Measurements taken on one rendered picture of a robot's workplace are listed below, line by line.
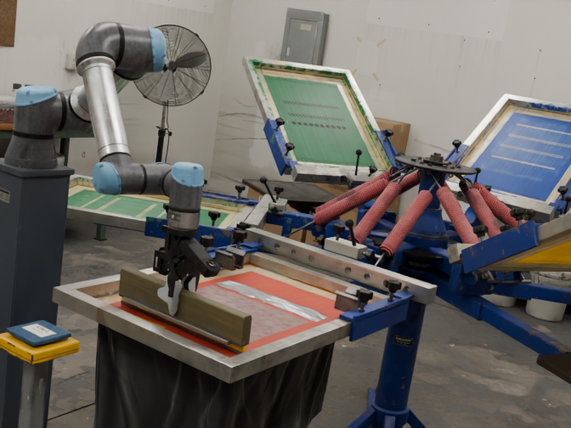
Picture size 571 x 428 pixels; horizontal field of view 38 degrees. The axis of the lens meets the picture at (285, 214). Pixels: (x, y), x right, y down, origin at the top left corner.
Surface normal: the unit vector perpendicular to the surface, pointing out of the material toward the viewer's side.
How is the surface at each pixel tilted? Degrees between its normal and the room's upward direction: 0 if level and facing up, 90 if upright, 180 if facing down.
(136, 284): 93
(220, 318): 93
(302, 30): 90
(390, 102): 90
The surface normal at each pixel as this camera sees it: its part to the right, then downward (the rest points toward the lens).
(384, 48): -0.59, 0.09
